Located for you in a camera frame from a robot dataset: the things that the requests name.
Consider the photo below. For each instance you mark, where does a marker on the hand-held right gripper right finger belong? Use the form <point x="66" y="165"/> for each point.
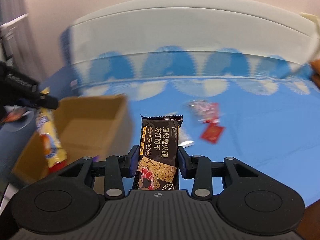
<point x="181" y="160"/>

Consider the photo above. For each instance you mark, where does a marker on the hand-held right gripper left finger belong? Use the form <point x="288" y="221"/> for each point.
<point x="135" y="156"/>

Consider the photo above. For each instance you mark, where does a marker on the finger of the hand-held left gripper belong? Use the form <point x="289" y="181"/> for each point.
<point x="47" y="101"/>

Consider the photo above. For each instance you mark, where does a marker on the dark brown cracker packet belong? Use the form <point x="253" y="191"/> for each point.
<point x="160" y="140"/>

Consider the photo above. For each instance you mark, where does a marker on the yellow snack packet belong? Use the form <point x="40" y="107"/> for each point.
<point x="48" y="135"/>

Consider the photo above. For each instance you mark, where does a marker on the brown cardboard box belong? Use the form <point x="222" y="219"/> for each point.
<point x="95" y="127"/>

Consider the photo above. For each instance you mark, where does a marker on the pink snack packet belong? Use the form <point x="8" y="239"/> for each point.
<point x="203" y="111"/>

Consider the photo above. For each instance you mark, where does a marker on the silver snack packet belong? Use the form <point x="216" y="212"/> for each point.
<point x="186" y="140"/>

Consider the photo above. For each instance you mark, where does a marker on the dark red-printed packet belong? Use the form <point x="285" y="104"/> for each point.
<point x="16" y="115"/>

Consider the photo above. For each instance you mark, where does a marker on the small red packet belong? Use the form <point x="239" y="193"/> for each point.
<point x="212" y="133"/>

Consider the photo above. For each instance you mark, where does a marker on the white cabinet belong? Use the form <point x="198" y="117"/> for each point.
<point x="12" y="27"/>

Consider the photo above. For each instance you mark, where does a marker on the dark blue pillow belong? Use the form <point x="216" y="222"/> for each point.
<point x="65" y="47"/>

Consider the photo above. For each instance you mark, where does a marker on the cream pillow with blue fans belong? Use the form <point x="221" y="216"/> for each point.
<point x="190" y="32"/>

